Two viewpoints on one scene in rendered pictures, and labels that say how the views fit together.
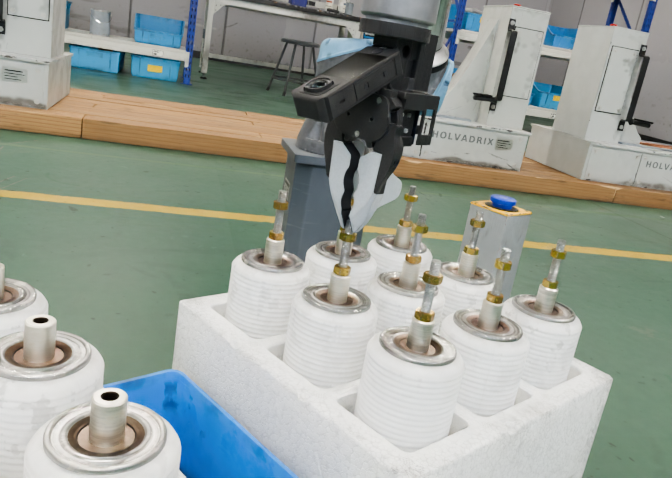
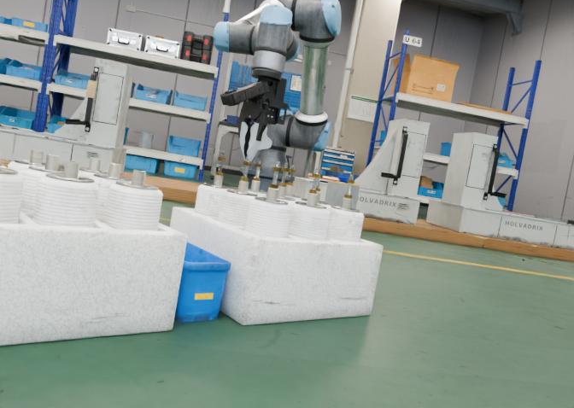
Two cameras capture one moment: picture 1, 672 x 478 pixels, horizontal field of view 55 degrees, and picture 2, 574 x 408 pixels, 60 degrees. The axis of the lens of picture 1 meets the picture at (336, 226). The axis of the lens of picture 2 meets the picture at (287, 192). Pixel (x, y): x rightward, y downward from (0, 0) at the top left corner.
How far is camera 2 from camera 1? 60 cm
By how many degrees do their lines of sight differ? 14
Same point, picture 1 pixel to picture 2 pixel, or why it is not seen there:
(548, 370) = (345, 234)
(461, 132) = (373, 197)
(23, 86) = not seen: hidden behind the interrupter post
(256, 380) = (203, 227)
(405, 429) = (262, 230)
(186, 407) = not seen: hidden behind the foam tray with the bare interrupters
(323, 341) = (233, 206)
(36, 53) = (107, 143)
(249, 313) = (204, 206)
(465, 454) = (288, 241)
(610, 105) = (476, 183)
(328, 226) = not seen: hidden behind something
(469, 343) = (298, 207)
